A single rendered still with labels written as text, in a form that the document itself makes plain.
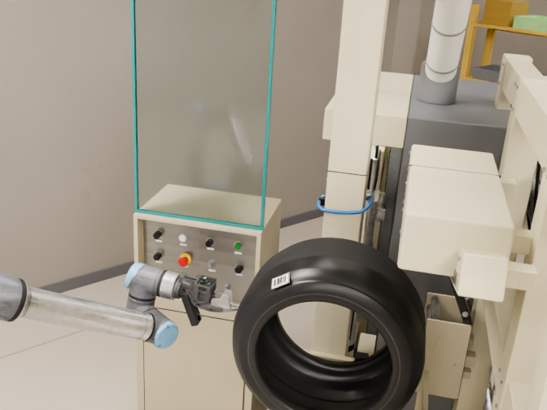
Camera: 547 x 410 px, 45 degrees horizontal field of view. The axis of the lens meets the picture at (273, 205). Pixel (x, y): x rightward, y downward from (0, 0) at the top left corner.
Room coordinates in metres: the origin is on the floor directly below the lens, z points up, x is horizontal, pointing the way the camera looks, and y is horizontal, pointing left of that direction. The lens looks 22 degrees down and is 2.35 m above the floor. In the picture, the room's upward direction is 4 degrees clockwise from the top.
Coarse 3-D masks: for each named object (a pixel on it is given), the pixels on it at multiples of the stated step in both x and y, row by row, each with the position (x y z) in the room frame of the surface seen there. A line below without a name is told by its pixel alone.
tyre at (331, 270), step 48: (336, 240) 1.90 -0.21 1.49; (288, 288) 1.70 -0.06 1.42; (336, 288) 1.67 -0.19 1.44; (384, 288) 1.69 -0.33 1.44; (240, 336) 1.73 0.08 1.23; (288, 336) 2.01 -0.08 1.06; (384, 336) 1.63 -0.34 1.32; (288, 384) 1.89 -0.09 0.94; (336, 384) 1.92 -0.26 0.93; (384, 384) 1.85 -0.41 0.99
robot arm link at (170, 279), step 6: (168, 276) 1.88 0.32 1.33; (174, 276) 1.88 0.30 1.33; (162, 282) 1.86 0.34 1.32; (168, 282) 1.86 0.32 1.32; (174, 282) 1.86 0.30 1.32; (162, 288) 1.86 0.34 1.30; (168, 288) 1.85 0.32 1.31; (174, 288) 1.86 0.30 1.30; (162, 294) 1.86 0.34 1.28; (168, 294) 1.85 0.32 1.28
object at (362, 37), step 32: (352, 0) 2.08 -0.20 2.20; (384, 0) 2.06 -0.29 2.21; (352, 32) 2.08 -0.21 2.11; (384, 32) 2.12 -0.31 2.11; (352, 64) 2.08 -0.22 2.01; (352, 96) 2.07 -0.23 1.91; (352, 128) 2.07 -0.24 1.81; (352, 160) 2.07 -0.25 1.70; (352, 192) 2.07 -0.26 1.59; (352, 224) 2.07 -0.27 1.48; (320, 320) 2.08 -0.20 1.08
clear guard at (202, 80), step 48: (144, 0) 2.53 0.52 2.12; (192, 0) 2.50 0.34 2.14; (240, 0) 2.46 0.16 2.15; (144, 48) 2.54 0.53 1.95; (192, 48) 2.50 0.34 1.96; (240, 48) 2.46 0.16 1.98; (144, 96) 2.54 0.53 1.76; (192, 96) 2.50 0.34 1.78; (240, 96) 2.46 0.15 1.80; (144, 144) 2.54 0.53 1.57; (192, 144) 2.50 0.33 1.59; (240, 144) 2.46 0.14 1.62; (144, 192) 2.54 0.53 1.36; (192, 192) 2.50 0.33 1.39; (240, 192) 2.46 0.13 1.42
